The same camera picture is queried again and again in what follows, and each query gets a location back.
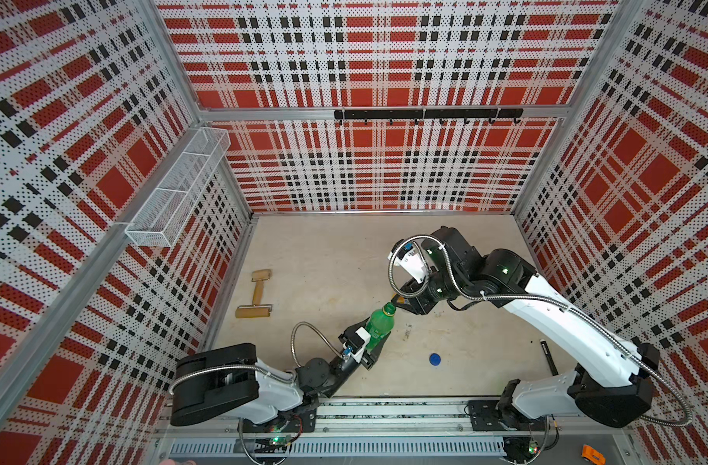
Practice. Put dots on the orange tool on floor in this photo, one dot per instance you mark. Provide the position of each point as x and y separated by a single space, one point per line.
592 456

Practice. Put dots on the green plastic soda bottle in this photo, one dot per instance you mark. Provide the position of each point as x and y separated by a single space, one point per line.
380 324

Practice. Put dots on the white wire mesh shelf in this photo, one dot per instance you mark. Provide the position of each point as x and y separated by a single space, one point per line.
161 220

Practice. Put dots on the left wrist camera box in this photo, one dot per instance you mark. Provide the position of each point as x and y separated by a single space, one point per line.
355 340

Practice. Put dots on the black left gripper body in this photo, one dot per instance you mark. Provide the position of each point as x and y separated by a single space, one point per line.
366 363

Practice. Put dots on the black wall hook rail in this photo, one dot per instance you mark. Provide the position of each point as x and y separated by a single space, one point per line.
418 114

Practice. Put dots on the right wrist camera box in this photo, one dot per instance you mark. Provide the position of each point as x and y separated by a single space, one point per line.
409 258

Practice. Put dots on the black marker pen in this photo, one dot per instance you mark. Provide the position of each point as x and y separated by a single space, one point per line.
549 357

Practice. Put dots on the wooden double roller tool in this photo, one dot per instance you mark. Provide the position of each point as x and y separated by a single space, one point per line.
256 309

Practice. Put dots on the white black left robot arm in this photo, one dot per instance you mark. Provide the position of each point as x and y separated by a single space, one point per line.
235 381

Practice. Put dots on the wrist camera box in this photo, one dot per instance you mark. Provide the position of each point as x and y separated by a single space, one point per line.
409 258
355 340

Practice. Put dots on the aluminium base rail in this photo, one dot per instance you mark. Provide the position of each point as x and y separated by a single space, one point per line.
378 427

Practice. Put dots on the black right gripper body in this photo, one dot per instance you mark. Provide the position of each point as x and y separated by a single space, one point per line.
432 291

